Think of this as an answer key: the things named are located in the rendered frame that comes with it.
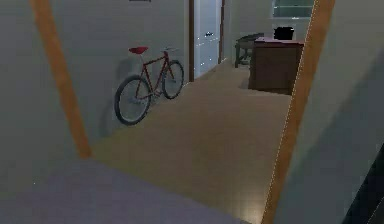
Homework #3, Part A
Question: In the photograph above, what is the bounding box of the dark wooden chair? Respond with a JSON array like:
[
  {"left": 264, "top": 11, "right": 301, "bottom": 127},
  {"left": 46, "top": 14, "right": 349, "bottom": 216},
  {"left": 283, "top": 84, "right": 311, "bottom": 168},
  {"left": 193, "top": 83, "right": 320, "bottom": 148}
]
[{"left": 234, "top": 32, "right": 265, "bottom": 69}]

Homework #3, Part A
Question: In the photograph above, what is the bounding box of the red bicycle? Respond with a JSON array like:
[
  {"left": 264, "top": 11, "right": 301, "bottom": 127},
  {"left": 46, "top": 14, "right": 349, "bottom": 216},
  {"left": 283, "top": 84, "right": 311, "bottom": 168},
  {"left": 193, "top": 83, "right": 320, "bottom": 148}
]
[{"left": 113, "top": 45, "right": 185, "bottom": 127}]

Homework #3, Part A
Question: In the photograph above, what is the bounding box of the white room door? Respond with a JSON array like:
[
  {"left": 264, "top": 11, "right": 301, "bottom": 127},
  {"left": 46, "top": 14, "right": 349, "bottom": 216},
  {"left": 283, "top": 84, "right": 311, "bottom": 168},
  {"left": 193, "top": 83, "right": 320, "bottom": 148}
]
[{"left": 193, "top": 0, "right": 223, "bottom": 80}]

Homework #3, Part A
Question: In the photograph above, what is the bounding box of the dark brown wooden cabinet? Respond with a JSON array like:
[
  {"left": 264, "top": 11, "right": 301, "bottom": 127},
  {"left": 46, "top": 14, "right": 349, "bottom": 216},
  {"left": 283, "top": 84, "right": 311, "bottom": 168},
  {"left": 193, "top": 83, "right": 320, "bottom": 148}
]
[{"left": 247, "top": 36, "right": 305, "bottom": 96}]

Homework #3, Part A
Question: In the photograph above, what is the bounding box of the black pot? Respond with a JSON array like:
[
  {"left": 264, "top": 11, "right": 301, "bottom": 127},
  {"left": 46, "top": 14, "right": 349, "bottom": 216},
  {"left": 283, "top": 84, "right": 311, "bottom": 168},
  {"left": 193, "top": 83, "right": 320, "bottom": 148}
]
[{"left": 273, "top": 26, "right": 296, "bottom": 41}]

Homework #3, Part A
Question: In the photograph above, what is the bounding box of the black slanted panel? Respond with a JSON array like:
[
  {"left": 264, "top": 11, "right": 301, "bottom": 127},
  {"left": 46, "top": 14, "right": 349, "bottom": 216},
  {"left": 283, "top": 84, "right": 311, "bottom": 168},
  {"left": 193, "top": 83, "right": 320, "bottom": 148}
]
[{"left": 341, "top": 143, "right": 384, "bottom": 224}]

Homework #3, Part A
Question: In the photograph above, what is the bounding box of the white glass-front wall cabinet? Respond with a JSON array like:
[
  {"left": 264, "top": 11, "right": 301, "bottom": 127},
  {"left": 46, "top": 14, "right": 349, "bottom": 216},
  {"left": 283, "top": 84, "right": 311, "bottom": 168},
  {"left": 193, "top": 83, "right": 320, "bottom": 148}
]
[{"left": 271, "top": 0, "right": 316, "bottom": 19}]

